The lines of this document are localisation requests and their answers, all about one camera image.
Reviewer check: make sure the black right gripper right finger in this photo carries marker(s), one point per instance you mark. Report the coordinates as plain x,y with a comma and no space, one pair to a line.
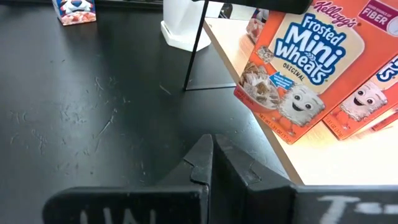
311,205

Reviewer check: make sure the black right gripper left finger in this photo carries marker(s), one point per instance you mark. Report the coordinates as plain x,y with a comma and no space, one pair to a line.
140,205

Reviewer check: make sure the orange Frosted Mini Wheats box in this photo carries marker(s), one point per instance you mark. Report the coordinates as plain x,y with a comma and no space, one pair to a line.
311,46
367,99
387,122

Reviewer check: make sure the white plant pot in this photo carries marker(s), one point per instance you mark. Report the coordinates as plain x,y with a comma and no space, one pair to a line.
180,25

